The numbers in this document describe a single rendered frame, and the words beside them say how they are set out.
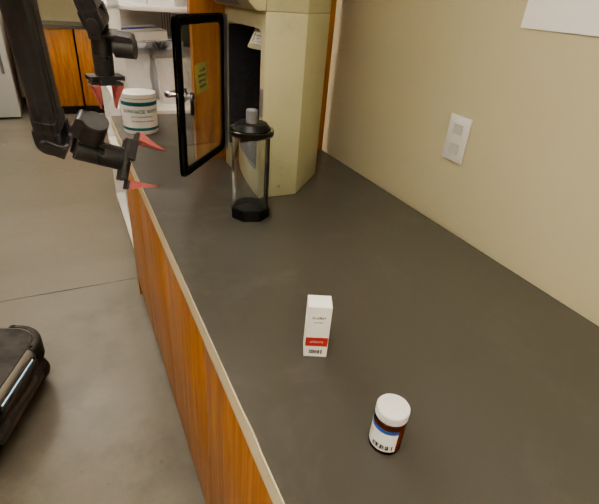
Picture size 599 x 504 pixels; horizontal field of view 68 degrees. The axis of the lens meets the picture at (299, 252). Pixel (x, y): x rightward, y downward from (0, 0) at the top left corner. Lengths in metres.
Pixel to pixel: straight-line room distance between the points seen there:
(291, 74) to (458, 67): 0.41
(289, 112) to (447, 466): 0.92
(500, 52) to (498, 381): 0.72
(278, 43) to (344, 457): 0.93
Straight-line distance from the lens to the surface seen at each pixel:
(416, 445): 0.67
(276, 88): 1.21
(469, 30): 1.24
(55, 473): 1.86
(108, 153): 1.18
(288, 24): 1.20
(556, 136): 1.07
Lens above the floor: 1.45
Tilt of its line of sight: 30 degrees down
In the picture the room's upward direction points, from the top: 5 degrees clockwise
